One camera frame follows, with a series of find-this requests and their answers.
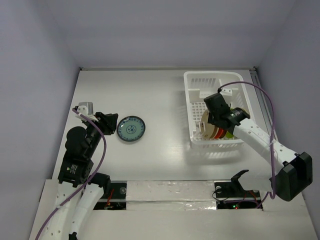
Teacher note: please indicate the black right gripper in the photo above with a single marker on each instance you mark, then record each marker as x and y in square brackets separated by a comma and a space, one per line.
[214, 119]

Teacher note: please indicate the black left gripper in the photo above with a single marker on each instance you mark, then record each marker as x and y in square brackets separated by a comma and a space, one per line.
[108, 121]

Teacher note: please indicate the orange plate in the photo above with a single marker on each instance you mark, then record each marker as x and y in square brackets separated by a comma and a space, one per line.
[220, 134]

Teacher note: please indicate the beige plate with marks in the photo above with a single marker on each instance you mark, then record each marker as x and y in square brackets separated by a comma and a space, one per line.
[206, 128]

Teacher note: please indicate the green plate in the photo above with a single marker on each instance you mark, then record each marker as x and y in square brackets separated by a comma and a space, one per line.
[231, 119]

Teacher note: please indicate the beige plate with black patch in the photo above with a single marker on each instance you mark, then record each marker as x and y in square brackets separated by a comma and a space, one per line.
[214, 133]

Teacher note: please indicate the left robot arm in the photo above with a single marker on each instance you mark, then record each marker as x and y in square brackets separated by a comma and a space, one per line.
[79, 186]

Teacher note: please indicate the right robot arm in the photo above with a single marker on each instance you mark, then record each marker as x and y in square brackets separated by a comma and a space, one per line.
[291, 172]

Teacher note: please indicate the white plastic dish rack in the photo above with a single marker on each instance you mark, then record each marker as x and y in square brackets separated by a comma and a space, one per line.
[200, 84]

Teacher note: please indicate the foil covered base bar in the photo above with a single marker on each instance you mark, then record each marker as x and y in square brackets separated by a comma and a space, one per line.
[170, 195]

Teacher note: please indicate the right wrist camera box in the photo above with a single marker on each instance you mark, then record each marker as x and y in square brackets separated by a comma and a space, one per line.
[226, 92]

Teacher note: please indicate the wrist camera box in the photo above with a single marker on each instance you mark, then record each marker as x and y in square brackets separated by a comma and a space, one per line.
[226, 92]
[85, 108]

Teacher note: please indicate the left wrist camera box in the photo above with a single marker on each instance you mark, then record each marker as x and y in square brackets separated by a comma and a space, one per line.
[85, 108]

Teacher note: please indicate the aluminium side rail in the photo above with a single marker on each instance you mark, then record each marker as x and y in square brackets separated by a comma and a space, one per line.
[262, 99]

